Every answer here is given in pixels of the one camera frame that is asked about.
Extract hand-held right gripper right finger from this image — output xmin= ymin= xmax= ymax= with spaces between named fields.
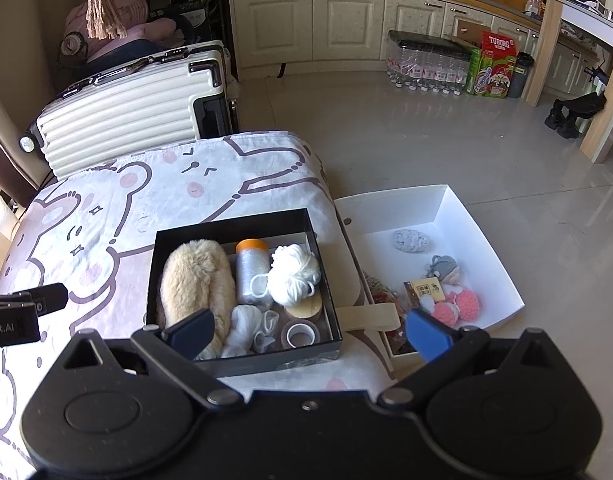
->
xmin=377 ymin=309 xmax=567 ymax=407

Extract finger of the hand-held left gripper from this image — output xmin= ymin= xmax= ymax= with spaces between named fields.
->
xmin=9 ymin=282 xmax=70 ymax=313

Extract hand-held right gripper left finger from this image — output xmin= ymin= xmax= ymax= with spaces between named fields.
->
xmin=59 ymin=308 xmax=244 ymax=407

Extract beige plush toy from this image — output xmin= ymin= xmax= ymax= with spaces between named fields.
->
xmin=155 ymin=240 xmax=237 ymax=361

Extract white mesh cloth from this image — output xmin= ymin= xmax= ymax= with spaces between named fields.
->
xmin=251 ymin=310 xmax=282 ymax=353

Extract clear plastic bag roll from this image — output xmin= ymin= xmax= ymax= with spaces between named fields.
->
xmin=235 ymin=238 xmax=274 ymax=308

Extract brown tape roll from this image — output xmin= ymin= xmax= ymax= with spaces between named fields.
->
xmin=280 ymin=321 xmax=318 ymax=350

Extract black box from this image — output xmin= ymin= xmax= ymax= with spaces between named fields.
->
xmin=145 ymin=207 xmax=343 ymax=378

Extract white yarn ball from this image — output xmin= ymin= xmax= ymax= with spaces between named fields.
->
xmin=251 ymin=245 xmax=321 ymax=307

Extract pink knitted ball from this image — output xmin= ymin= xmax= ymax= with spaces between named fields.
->
xmin=431 ymin=300 xmax=460 ymax=326
xmin=454 ymin=287 xmax=482 ymax=321

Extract small brown card box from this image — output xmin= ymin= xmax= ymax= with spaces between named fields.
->
xmin=404 ymin=277 xmax=446 ymax=303

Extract grey mouse doll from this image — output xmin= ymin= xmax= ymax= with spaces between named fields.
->
xmin=425 ymin=255 xmax=462 ymax=286

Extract grey knitted oval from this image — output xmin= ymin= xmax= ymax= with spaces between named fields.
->
xmin=391 ymin=228 xmax=431 ymax=252

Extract brown curtain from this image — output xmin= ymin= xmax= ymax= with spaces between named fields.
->
xmin=0 ymin=125 xmax=37 ymax=208

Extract white paper tray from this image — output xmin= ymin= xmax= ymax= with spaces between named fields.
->
xmin=334 ymin=184 xmax=526 ymax=356

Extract bear printed blanket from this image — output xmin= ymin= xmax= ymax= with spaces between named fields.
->
xmin=0 ymin=131 xmax=402 ymax=480

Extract white ribbed suitcase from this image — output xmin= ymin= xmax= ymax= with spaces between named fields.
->
xmin=19 ymin=40 xmax=240 ymax=178

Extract dark blue clothing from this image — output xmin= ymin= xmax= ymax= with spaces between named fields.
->
xmin=86 ymin=39 xmax=164 ymax=68

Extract narrow green drink carton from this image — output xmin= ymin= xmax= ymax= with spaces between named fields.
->
xmin=467 ymin=45 xmax=487 ymax=96

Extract pack of water bottles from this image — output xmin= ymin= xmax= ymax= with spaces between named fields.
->
xmin=387 ymin=30 xmax=480 ymax=96

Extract black bin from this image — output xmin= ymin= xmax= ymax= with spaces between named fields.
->
xmin=507 ymin=52 xmax=536 ymax=98

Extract red topped drink carton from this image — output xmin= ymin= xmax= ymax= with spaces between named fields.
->
xmin=479 ymin=30 xmax=518 ymax=98

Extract pink folded cloth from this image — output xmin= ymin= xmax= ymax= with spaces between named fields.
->
xmin=136 ymin=17 xmax=180 ymax=43

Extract pink bag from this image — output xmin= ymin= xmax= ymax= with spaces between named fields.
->
xmin=64 ymin=0 xmax=150 ymax=61

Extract brown cardboard box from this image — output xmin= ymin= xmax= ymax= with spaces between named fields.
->
xmin=451 ymin=19 xmax=492 ymax=48

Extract light wooden table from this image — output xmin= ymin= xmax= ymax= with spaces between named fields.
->
xmin=524 ymin=0 xmax=613 ymax=163

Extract cream cabinet row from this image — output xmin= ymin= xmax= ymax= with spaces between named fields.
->
xmin=221 ymin=0 xmax=607 ymax=98

